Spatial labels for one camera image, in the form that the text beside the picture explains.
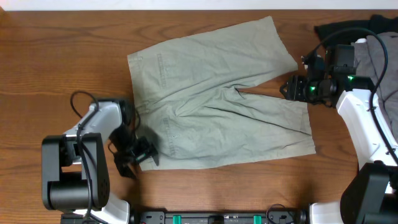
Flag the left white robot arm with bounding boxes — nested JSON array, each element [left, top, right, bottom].
[[42, 99, 158, 224]]

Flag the black garment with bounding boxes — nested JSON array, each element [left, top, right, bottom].
[[313, 14, 398, 49]]

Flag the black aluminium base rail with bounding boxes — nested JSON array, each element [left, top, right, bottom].
[[129, 204, 309, 224]]

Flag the grey-green cotton shorts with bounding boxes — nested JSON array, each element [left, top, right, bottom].
[[127, 17, 315, 170]]

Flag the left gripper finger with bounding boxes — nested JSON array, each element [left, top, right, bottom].
[[114, 154, 137, 180], [141, 137, 159, 166]]

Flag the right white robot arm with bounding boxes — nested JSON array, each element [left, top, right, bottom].
[[279, 75, 397, 223]]

